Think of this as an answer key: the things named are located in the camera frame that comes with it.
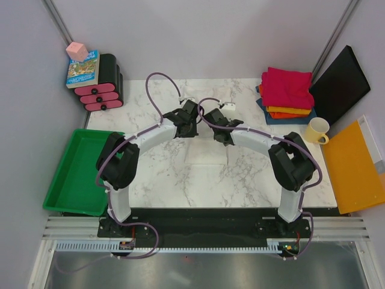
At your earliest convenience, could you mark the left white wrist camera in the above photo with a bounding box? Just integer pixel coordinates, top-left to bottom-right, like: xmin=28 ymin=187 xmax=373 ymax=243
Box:
xmin=179 ymin=98 xmax=196 ymax=106

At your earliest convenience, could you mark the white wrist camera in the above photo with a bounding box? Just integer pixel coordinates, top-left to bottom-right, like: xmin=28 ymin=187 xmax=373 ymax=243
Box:
xmin=179 ymin=98 xmax=196 ymax=106
xmin=218 ymin=102 xmax=236 ymax=112

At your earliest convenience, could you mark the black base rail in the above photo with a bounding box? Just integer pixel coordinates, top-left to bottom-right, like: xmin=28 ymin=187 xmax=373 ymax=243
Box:
xmin=97 ymin=208 xmax=310 ymax=249

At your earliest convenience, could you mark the yellow mug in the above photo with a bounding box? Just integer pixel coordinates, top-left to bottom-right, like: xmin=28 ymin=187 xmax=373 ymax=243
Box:
xmin=304 ymin=117 xmax=330 ymax=145

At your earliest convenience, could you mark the blue paperback book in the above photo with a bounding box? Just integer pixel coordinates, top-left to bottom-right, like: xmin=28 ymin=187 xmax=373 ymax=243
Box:
xmin=66 ymin=50 xmax=100 ymax=89

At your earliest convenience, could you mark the green plastic tray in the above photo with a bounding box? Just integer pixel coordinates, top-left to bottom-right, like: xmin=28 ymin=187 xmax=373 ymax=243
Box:
xmin=43 ymin=129 xmax=111 ymax=217

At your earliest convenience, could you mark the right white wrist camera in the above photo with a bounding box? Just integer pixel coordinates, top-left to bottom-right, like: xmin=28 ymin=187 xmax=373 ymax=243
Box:
xmin=218 ymin=102 xmax=236 ymax=112

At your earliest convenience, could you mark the blue folded t shirt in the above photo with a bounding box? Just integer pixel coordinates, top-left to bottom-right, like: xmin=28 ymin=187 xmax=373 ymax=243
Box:
xmin=255 ymin=85 xmax=318 ymax=126

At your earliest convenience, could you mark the white t shirt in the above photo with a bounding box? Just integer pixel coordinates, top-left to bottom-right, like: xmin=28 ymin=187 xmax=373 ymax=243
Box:
xmin=182 ymin=121 xmax=229 ymax=166

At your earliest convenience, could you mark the orange folder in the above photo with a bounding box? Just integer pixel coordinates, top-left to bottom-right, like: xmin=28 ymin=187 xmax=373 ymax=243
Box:
xmin=323 ymin=116 xmax=384 ymax=214

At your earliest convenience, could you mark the white cable duct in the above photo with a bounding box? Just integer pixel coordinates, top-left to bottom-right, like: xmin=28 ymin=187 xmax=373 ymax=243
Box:
xmin=55 ymin=239 xmax=282 ymax=254

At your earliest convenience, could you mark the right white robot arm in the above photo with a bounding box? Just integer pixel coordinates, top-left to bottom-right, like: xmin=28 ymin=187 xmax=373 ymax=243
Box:
xmin=203 ymin=108 xmax=316 ymax=237

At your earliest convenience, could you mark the pink cube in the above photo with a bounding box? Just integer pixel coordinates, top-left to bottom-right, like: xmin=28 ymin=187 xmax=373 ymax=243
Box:
xmin=66 ymin=42 xmax=88 ymax=62

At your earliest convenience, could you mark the orange folded t shirt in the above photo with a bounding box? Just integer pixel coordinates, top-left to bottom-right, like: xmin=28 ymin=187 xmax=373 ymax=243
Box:
xmin=256 ymin=84 xmax=310 ymax=120

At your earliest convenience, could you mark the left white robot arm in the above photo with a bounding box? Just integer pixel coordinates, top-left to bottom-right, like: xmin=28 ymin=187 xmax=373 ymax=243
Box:
xmin=96 ymin=99 xmax=199 ymax=237

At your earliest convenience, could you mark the yellow folded t shirt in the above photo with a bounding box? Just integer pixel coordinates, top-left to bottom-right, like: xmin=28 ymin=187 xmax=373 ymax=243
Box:
xmin=266 ymin=106 xmax=312 ymax=116

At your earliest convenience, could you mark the black tablet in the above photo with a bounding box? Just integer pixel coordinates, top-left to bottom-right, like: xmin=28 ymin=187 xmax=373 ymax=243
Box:
xmin=309 ymin=45 xmax=371 ymax=125

